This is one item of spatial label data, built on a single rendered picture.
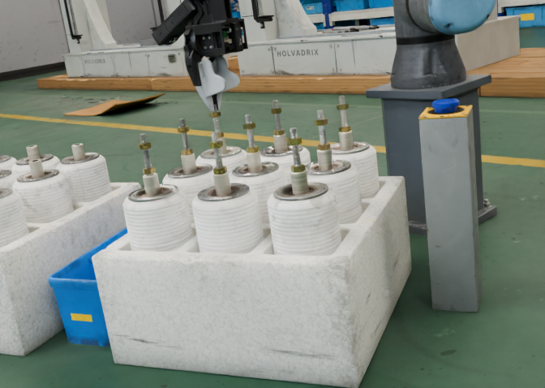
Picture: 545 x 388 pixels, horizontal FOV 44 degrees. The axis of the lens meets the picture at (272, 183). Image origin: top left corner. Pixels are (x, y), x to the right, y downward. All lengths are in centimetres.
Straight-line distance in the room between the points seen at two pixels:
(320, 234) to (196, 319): 22
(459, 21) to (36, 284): 84
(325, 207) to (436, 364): 27
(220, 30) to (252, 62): 276
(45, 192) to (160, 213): 33
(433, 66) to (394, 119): 13
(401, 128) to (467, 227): 40
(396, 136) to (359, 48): 197
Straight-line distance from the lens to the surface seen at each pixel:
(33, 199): 128
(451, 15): 124
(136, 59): 485
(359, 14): 671
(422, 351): 102
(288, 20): 389
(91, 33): 565
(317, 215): 90
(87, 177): 136
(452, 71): 139
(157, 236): 101
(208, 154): 123
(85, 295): 114
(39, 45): 790
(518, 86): 286
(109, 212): 134
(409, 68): 138
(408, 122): 139
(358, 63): 337
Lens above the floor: 52
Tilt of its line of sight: 15 degrees down
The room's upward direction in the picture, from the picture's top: 8 degrees counter-clockwise
